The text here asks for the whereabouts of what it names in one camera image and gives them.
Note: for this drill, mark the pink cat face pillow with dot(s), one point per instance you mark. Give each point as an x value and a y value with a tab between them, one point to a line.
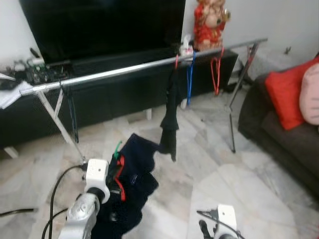
311	94

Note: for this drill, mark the green plastic hanger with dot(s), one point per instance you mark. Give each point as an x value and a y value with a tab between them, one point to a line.
117	149

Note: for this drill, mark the white paper sheets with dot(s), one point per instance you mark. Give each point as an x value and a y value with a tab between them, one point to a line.
14	94

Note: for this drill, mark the black soundbar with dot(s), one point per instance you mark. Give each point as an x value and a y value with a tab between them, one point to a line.
124	58

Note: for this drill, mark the white lace covered side table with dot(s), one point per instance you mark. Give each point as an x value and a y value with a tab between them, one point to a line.
271	62

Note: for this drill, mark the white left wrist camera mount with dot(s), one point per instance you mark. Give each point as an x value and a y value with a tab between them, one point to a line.
97	174

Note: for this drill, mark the red plastic hanger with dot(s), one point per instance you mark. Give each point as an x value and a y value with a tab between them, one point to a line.
251	54
176	61
216	74

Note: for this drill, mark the small brass figurine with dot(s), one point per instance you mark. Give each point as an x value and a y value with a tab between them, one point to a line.
287	50

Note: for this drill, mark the red laughing Buddha statue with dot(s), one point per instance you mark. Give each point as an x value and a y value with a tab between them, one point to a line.
210	25

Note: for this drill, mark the white pink tissue box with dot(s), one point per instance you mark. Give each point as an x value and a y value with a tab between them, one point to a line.
186	49

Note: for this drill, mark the navy garment with red trim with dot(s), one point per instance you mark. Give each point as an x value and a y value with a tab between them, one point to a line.
137	169

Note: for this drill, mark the black flat television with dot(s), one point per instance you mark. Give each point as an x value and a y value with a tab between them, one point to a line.
104	27

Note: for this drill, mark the dark brown fabric sofa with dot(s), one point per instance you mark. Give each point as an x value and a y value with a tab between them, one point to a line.
279	142

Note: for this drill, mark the black television console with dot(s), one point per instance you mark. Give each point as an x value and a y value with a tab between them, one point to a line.
119	94

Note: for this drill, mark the red cushion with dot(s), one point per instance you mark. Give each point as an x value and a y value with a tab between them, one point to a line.
286	94

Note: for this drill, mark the green circuit board device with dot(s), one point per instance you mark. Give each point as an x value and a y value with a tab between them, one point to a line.
42	72

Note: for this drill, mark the blue plastic hanger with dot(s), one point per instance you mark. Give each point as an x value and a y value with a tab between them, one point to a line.
189	82

